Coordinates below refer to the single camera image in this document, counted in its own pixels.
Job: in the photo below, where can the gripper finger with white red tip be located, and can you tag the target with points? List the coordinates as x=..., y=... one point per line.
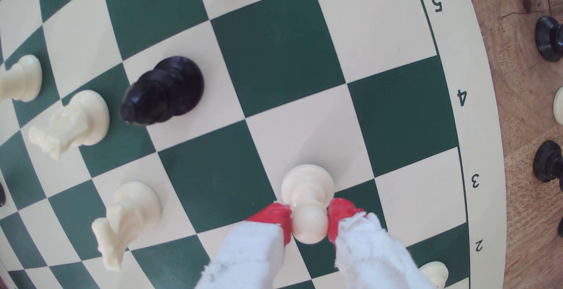
x=250, y=258
x=374, y=258

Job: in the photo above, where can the white pawn chess piece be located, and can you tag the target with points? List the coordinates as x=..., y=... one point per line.
x=308, y=192
x=559, y=106
x=435, y=273

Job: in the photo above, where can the white knight chess piece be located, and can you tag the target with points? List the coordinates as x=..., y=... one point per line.
x=129, y=212

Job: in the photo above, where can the black bishop chess piece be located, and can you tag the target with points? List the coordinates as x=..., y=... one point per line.
x=167, y=88
x=547, y=163

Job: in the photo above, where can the green cream chess board mat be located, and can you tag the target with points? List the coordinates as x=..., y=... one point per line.
x=277, y=51

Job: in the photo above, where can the black knight chess piece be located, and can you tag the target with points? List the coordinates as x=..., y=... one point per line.
x=550, y=38

